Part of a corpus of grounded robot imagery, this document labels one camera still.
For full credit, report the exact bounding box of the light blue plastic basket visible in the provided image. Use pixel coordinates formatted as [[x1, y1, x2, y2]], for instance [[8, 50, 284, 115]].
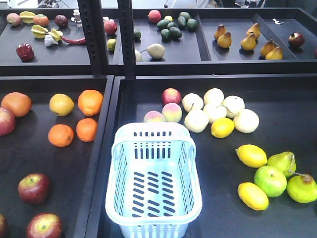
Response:
[[105, 122, 203, 238]]

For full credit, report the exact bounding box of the pink-green peach left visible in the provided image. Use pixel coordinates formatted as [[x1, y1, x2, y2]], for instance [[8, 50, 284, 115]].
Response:
[[143, 111, 166, 122]]

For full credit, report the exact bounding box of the pink-green peach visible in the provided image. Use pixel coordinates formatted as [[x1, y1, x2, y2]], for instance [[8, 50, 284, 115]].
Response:
[[162, 103, 182, 123], [143, 111, 166, 122]]

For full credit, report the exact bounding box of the pink-green peach right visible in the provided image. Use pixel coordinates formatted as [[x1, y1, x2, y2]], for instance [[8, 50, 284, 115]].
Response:
[[162, 103, 182, 123]]

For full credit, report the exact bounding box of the red apple by peaches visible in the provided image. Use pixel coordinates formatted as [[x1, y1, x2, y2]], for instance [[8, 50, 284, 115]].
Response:
[[161, 88, 182, 106]]

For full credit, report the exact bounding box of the yellow lemon centre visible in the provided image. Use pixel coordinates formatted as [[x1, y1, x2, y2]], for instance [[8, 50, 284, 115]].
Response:
[[211, 118, 235, 138]]

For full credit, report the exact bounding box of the yellow lemon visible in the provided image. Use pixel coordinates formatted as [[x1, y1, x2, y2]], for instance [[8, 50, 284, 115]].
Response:
[[237, 182, 269, 211], [235, 144, 267, 168], [211, 118, 235, 138]]

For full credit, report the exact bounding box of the bright orange knobbed orange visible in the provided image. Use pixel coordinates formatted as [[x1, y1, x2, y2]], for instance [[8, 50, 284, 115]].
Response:
[[77, 89, 103, 117]]

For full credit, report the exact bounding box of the small orange right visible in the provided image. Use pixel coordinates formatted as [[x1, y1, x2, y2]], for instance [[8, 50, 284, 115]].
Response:
[[76, 118, 98, 142]]

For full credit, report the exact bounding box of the small orange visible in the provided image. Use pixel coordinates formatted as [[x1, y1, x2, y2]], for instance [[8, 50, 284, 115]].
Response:
[[76, 118, 98, 142], [48, 124, 74, 147]]

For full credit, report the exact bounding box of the black wooden produce stand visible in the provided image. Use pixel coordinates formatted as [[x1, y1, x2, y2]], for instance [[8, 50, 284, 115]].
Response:
[[0, 8, 317, 238]]

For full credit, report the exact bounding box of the yellow round citrus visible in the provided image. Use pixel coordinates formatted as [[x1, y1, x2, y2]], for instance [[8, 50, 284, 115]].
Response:
[[49, 93, 74, 117]]

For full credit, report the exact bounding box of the small orange left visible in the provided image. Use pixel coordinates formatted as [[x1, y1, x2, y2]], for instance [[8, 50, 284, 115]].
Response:
[[48, 124, 74, 147]]

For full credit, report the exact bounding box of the yellow lemon right upper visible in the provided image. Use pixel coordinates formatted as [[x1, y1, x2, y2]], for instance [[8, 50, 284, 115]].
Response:
[[235, 144, 267, 168]]

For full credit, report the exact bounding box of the red chili pepper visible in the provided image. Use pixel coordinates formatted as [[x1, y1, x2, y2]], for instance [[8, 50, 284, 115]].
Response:
[[60, 36, 86, 45]]

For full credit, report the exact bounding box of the yellow lemon right lower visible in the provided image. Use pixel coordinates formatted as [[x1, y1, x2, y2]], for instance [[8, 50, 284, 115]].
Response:
[[237, 182, 269, 211]]

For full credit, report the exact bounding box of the green apple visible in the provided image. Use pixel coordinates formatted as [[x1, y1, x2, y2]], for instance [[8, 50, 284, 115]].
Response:
[[254, 165, 287, 197]]

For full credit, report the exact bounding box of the green pear upper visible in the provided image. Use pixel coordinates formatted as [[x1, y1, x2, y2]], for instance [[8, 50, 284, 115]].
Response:
[[267, 151, 297, 178]]

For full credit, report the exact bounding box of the green pear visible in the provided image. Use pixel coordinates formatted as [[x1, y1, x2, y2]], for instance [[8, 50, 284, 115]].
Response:
[[267, 151, 297, 178], [286, 170, 317, 203]]

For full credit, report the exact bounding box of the white garlic bulb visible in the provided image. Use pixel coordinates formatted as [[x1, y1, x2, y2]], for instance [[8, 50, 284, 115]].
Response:
[[44, 35, 58, 47]]

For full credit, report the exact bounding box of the large orange grapefruit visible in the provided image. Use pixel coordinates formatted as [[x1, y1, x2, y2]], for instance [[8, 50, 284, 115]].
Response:
[[1, 92, 32, 118]]

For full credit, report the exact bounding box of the red apple lower left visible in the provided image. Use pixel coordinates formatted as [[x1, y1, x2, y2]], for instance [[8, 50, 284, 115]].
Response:
[[18, 174, 51, 206]]

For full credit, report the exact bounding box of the yellow starfruit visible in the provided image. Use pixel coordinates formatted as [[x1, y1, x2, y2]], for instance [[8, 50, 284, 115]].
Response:
[[30, 24, 49, 39]]

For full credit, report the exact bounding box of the dark red bell pepper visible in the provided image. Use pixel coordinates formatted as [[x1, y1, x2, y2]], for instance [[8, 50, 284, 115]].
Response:
[[16, 43, 34, 62]]

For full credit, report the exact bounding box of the red apple middle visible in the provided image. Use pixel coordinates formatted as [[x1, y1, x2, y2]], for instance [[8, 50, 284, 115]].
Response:
[[0, 107, 15, 136]]

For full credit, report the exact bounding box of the red apple bottom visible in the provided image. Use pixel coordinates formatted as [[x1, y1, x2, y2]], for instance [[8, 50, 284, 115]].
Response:
[[26, 213, 63, 238]]

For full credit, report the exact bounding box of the green pear lower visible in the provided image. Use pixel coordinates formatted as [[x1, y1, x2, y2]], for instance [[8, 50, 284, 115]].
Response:
[[286, 170, 317, 203]]

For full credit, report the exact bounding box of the red apple front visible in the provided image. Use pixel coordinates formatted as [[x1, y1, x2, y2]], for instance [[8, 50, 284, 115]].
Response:
[[0, 214, 8, 238]]

